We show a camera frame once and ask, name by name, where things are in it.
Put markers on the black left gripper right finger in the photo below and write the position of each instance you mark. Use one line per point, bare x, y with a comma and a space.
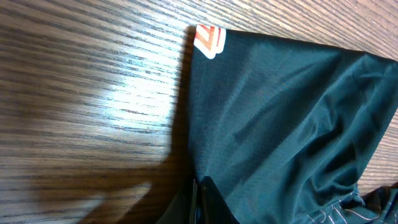
213, 208

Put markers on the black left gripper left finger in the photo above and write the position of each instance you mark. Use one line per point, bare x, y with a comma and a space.
182, 209

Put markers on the black orange patterned jersey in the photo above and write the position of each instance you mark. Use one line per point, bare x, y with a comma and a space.
286, 128

